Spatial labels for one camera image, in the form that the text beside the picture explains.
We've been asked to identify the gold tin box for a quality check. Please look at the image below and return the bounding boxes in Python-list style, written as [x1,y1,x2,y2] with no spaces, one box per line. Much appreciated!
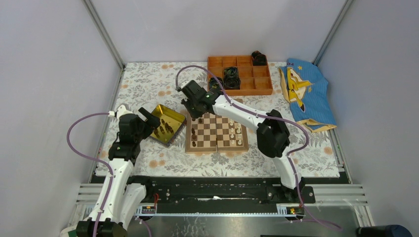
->
[149,104,186,147]

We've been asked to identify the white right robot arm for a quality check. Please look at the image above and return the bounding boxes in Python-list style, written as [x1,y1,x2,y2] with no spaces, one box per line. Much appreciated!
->
[176,80,305,203]

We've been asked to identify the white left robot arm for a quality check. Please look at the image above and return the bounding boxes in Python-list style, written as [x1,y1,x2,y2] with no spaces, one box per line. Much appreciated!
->
[88,104,161,236]

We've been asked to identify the wooden chessboard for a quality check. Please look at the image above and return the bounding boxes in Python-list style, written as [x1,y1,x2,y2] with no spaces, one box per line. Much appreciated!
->
[185,113,249,154]

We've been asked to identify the orange wooden compartment tray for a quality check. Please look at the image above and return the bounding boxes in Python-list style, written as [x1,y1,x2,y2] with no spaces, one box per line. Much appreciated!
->
[207,55,273,96]

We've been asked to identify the blue pikachu shirt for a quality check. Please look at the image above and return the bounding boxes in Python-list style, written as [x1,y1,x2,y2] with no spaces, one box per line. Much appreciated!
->
[278,58,336,132]

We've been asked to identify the green checkered mat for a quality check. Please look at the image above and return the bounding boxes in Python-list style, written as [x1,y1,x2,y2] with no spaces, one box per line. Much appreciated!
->
[59,227,77,237]

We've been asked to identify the floral tablecloth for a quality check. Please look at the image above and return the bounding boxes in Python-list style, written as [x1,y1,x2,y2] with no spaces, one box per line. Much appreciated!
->
[116,62,339,178]

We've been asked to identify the black cylinder object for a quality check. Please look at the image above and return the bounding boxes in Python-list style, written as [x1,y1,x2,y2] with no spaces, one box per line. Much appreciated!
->
[355,225,413,237]

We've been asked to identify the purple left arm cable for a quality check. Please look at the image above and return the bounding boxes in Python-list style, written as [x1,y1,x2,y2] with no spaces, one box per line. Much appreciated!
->
[67,113,115,237]

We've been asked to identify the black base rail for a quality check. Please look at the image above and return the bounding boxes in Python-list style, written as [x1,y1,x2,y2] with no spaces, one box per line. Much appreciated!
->
[127,176,315,214]

